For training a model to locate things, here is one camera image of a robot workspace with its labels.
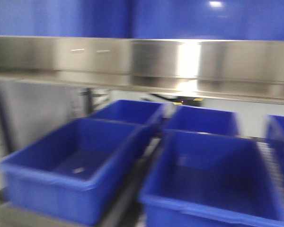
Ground blue rear left lower bin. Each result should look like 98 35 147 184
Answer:
87 99 165 125

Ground blue upper left bin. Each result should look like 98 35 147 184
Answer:
0 0 132 38

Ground stainless steel shelf front rail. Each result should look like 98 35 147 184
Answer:
0 36 284 104

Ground blue rear centre lower bin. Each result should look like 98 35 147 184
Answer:
162 105 240 136

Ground blue front left lower bin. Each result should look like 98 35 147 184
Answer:
0 118 153 225

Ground blue bin behind tray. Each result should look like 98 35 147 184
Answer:
131 0 284 41

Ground blue front centre lower bin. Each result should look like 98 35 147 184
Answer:
139 131 284 227

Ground blue right lower bin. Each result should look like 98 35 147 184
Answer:
265 114 284 204

